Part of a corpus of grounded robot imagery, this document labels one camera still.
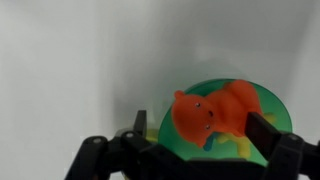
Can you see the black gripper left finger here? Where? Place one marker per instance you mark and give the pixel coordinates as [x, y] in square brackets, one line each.
[140, 124]

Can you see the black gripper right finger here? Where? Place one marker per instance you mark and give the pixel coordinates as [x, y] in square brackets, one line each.
[262, 134]

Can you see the orange rubber animal toy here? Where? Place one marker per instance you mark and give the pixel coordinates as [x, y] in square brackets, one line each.
[197, 117]

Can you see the yellow toy in bowl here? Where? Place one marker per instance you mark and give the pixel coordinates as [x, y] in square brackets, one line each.
[242, 144]

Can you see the green plastic bowl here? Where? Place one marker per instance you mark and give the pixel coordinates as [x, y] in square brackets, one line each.
[274, 111]

